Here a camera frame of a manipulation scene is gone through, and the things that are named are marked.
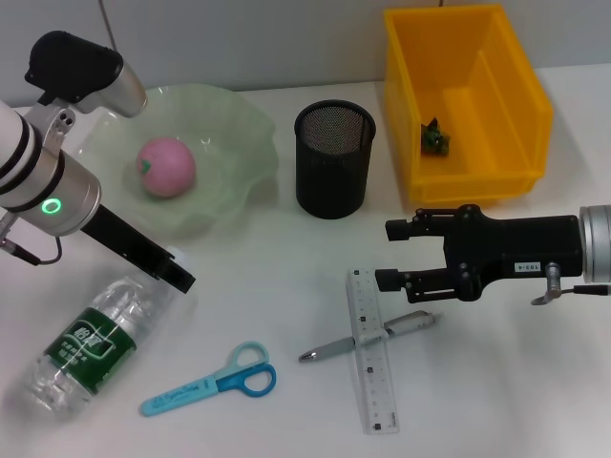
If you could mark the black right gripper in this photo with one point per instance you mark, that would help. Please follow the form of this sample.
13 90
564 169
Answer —
515 248

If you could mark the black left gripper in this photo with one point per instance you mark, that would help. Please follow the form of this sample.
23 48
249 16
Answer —
124 243

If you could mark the pink toy peach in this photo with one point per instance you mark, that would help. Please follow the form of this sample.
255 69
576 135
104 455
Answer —
167 167

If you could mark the clear green-label water bottle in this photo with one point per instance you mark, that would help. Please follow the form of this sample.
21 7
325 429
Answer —
86 343

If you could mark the blue capped scissors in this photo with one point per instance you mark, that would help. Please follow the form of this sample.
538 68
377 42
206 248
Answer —
191 393

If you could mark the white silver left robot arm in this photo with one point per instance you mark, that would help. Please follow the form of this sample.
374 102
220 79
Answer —
57 191

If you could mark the black mesh pen holder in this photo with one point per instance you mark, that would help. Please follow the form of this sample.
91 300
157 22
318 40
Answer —
334 167

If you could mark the silver white pen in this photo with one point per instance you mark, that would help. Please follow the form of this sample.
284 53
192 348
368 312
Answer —
329 348

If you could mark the clear plastic ruler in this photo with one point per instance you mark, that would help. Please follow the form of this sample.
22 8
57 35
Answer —
377 381

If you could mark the pale green wavy fruit plate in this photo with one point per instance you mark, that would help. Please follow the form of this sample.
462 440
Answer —
229 143

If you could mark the yellow plastic bin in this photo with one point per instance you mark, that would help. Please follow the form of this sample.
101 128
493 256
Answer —
525 119

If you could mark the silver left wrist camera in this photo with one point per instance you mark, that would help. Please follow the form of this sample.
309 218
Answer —
95 71

